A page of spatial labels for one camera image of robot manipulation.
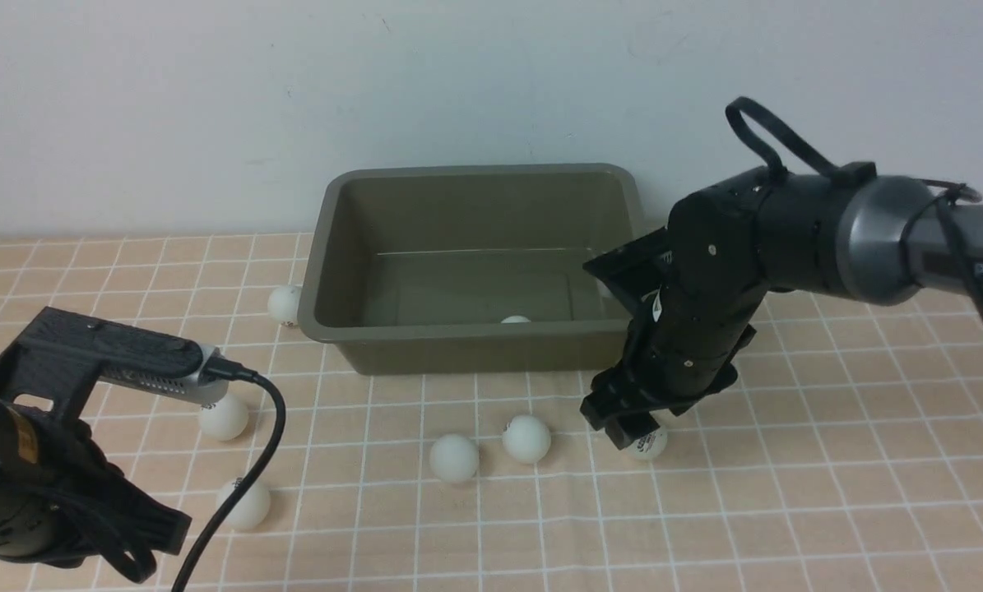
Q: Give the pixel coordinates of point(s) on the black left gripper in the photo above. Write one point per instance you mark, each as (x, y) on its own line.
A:
(62, 501)

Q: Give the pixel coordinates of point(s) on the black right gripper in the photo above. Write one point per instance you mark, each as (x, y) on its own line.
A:
(678, 350)

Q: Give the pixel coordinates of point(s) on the white ball with logo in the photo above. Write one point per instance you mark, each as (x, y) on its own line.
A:
(648, 447)

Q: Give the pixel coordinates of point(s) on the plain white ball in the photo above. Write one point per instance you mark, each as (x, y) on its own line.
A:
(454, 458)

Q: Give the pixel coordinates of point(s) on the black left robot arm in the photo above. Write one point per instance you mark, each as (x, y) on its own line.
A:
(62, 501)

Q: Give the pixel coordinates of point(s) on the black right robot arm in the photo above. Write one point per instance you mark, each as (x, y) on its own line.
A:
(692, 287)

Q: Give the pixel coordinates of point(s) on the olive green plastic bin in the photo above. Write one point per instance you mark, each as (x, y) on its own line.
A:
(411, 270)

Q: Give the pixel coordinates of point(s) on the peach checkered tablecloth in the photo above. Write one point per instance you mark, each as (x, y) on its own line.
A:
(849, 457)

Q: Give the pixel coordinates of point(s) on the white ball beside bin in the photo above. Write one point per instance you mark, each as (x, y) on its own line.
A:
(283, 304)

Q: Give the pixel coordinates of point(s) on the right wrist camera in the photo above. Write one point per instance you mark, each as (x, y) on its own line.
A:
(635, 270)

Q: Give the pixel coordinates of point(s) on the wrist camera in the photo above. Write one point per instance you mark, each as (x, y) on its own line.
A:
(61, 355)
(635, 270)

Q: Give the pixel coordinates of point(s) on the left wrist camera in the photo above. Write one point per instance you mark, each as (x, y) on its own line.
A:
(61, 355)

